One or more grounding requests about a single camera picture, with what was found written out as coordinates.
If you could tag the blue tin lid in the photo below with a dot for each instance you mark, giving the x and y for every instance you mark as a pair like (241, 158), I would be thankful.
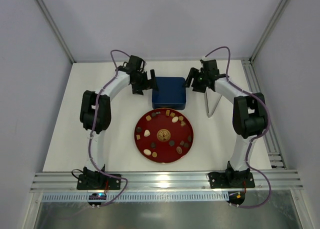
(171, 91)

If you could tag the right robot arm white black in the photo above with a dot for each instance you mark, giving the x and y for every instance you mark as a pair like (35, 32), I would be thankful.
(250, 120)

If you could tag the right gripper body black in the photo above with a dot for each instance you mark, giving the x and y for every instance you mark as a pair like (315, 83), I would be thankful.
(195, 79)

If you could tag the white swirl oval chocolate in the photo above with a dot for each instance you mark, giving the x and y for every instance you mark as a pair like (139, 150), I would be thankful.
(147, 152)

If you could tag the brown oval chocolate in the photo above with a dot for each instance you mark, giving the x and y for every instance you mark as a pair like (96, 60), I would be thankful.
(179, 150)

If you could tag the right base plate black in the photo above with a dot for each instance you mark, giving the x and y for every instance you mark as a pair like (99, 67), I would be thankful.
(220, 180)

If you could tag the metal tongs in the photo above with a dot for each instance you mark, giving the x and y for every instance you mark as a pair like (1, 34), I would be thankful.
(211, 100)

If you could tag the white slotted cable duct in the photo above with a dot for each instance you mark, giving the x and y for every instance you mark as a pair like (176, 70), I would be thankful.
(136, 196)

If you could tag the tan square chocolate top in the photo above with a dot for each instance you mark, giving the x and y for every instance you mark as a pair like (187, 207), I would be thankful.
(149, 118)

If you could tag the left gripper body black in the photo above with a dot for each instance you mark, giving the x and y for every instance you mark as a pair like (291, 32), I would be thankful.
(145, 81)

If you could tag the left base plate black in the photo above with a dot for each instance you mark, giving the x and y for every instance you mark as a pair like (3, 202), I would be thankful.
(97, 182)

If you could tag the aluminium mounting rail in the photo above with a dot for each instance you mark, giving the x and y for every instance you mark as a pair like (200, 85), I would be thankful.
(162, 181)

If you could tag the white shell chocolate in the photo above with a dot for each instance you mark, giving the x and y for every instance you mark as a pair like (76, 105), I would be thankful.
(146, 133)

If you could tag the red round plate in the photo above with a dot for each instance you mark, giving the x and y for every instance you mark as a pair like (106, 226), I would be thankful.
(162, 131)

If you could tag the grey flower chocolate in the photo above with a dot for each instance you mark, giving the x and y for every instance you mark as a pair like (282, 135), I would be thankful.
(171, 143)

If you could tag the blue chocolate box with tray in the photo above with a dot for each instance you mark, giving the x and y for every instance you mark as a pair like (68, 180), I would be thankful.
(174, 106)

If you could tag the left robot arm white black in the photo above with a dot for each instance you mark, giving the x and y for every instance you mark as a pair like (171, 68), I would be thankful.
(96, 116)

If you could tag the base plate black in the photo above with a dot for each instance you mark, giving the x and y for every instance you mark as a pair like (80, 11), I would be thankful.
(97, 182)
(220, 180)

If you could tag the tan round chocolate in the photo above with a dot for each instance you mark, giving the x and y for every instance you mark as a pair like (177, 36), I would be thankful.
(154, 154)

